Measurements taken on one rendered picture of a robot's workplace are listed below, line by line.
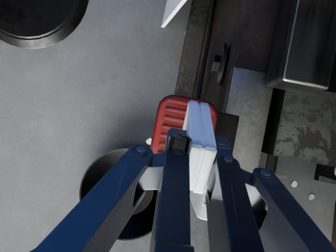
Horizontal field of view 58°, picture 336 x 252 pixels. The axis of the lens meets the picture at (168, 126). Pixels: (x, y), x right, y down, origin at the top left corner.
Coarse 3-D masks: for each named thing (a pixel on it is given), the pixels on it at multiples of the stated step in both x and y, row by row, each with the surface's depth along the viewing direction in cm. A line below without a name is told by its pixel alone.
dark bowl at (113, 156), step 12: (108, 156) 100; (120, 156) 101; (96, 168) 101; (108, 168) 104; (84, 180) 99; (96, 180) 103; (84, 192) 100; (156, 192) 104; (144, 204) 105; (132, 216) 105; (144, 216) 104; (132, 228) 102; (144, 228) 101
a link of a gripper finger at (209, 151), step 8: (200, 104) 22; (200, 112) 20; (208, 112) 20; (200, 120) 19; (208, 120) 19; (208, 128) 18; (208, 136) 17; (208, 144) 16; (208, 152) 16; (200, 160) 16; (208, 160) 16; (200, 168) 16; (208, 168) 16; (200, 176) 16; (208, 176) 17; (200, 184) 17; (200, 192) 17
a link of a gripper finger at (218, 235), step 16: (224, 160) 15; (224, 176) 14; (240, 176) 14; (208, 192) 16; (224, 192) 13; (240, 192) 13; (208, 208) 15; (224, 208) 12; (240, 208) 12; (208, 224) 14; (224, 224) 11; (240, 224) 11; (256, 224) 12; (224, 240) 11; (240, 240) 11; (256, 240) 11
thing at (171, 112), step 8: (168, 96) 30; (176, 96) 30; (184, 96) 30; (160, 104) 30; (168, 104) 30; (176, 104) 30; (184, 104) 29; (208, 104) 30; (160, 112) 30; (168, 112) 30; (176, 112) 30; (184, 112) 29; (216, 112) 30; (160, 120) 30; (168, 120) 30; (176, 120) 29; (160, 128) 30; (168, 128) 29; (152, 136) 30; (160, 136) 29; (152, 144) 30; (160, 144) 29; (160, 152) 29
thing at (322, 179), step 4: (320, 164) 104; (316, 168) 106; (320, 168) 104; (324, 168) 102; (328, 168) 99; (332, 168) 97; (316, 172) 106; (320, 172) 103; (324, 172) 101; (328, 172) 99; (332, 172) 97; (316, 176) 106; (320, 176) 104; (324, 176) 101; (328, 176) 98; (332, 176) 96; (320, 180) 104; (324, 180) 104; (328, 180) 104; (332, 180) 104
